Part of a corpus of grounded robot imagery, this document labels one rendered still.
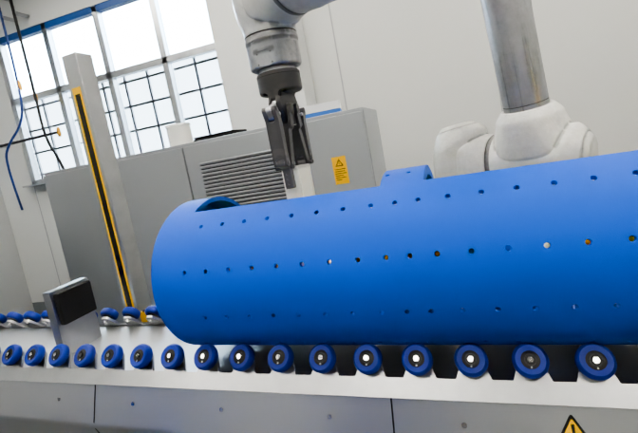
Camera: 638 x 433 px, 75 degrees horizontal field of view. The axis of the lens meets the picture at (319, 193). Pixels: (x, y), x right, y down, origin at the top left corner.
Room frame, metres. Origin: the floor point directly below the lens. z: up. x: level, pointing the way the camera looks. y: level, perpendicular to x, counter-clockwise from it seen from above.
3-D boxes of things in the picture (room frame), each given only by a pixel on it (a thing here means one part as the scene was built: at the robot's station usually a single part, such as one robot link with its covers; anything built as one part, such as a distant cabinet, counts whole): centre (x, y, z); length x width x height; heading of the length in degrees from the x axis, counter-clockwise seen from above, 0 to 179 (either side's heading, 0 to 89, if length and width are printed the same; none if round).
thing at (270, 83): (0.73, 0.03, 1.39); 0.08 x 0.07 x 0.09; 159
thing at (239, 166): (2.67, 0.66, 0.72); 2.15 x 0.54 x 1.45; 73
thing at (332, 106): (2.41, -0.09, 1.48); 0.24 x 0.12 x 0.08; 81
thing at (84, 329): (0.96, 0.62, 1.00); 0.10 x 0.04 x 0.15; 159
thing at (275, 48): (0.73, 0.03, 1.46); 0.09 x 0.09 x 0.06
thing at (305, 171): (0.76, 0.02, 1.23); 0.03 x 0.01 x 0.07; 69
